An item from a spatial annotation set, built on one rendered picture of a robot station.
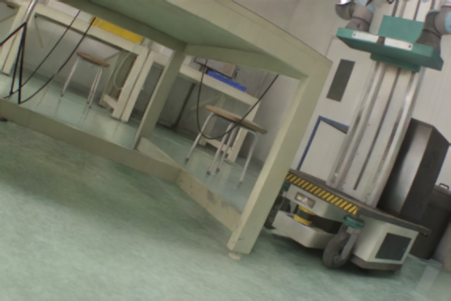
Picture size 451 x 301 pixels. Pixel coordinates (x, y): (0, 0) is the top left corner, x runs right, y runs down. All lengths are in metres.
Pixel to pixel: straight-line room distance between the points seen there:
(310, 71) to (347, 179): 0.98
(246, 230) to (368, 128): 1.08
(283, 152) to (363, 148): 0.93
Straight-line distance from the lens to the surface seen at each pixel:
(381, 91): 2.38
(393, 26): 2.42
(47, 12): 4.08
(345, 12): 2.52
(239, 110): 6.47
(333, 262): 1.96
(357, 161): 2.33
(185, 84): 6.02
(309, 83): 1.47
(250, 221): 1.48
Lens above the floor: 0.42
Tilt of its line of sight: 2 degrees down
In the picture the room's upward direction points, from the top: 24 degrees clockwise
